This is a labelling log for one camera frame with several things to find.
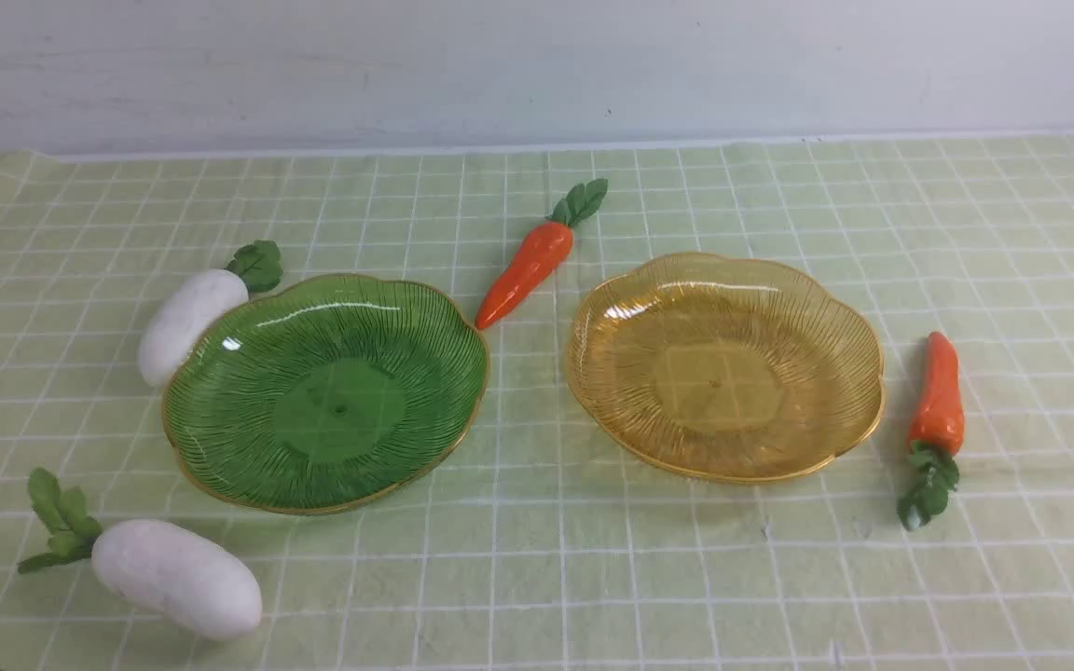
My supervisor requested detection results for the amber ribbed plastic plate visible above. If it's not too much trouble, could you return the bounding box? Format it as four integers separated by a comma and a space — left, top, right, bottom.
564, 252, 887, 485

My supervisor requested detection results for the green ribbed plastic plate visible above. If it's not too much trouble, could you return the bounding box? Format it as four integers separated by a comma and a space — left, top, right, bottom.
161, 273, 490, 515

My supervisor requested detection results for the orange carrot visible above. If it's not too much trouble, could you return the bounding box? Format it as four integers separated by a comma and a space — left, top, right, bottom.
896, 331, 966, 531
475, 178, 610, 331

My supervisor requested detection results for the white radish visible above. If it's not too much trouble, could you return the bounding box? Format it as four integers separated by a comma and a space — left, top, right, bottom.
17, 467, 263, 641
137, 240, 284, 390

